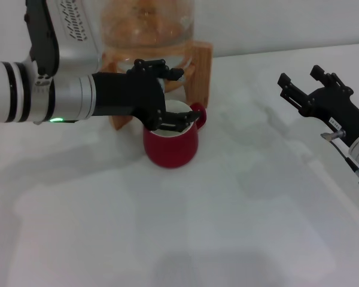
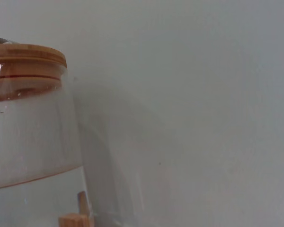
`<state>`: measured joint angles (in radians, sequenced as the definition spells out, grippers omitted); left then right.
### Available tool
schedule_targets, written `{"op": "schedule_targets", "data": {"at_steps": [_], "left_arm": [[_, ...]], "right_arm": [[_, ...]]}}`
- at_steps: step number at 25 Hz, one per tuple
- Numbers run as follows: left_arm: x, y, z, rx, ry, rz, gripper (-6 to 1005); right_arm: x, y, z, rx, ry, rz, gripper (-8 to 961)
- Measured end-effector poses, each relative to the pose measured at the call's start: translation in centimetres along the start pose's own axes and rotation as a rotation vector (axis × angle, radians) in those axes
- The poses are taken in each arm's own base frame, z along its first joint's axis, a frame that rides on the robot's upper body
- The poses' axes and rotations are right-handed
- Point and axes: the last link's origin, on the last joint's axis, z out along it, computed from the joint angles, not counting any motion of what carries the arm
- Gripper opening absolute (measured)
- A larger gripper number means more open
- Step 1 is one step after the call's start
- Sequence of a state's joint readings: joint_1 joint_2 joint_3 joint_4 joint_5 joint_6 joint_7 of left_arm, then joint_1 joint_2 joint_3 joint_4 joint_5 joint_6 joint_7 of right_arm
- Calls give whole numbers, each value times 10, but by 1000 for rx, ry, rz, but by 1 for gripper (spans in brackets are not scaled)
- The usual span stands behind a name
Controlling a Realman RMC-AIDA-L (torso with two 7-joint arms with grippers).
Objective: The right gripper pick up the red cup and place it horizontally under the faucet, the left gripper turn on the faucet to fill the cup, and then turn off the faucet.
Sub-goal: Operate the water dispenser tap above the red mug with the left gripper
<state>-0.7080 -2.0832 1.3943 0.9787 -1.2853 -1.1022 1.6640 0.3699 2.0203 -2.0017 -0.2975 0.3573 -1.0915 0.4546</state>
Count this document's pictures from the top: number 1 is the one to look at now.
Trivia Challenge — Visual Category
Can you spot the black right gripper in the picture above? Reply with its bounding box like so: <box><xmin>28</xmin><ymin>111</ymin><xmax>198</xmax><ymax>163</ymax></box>
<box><xmin>277</xmin><ymin>65</ymin><xmax>359</xmax><ymax>147</ymax></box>

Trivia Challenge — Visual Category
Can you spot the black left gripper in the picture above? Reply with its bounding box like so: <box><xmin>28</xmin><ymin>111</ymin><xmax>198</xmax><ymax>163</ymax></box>
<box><xmin>91</xmin><ymin>59</ymin><xmax>202</xmax><ymax>134</ymax></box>

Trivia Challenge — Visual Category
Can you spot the red ceramic cup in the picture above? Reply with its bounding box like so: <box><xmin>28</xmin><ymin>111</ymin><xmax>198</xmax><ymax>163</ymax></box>
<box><xmin>142</xmin><ymin>100</ymin><xmax>208</xmax><ymax>169</ymax></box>

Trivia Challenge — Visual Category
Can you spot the chrome dispenser faucet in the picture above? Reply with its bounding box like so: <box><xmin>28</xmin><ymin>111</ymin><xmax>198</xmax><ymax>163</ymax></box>
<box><xmin>155</xmin><ymin>74</ymin><xmax>187</xmax><ymax>92</ymax></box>

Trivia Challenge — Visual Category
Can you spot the wooden dispenser stand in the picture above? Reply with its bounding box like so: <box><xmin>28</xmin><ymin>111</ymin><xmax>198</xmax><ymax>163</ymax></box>
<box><xmin>103</xmin><ymin>40</ymin><xmax>214</xmax><ymax>131</ymax></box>

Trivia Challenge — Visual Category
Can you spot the glass beverage dispenser jar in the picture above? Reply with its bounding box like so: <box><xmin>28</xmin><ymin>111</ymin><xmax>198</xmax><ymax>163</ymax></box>
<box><xmin>100</xmin><ymin>0</ymin><xmax>196</xmax><ymax>90</ymax></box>

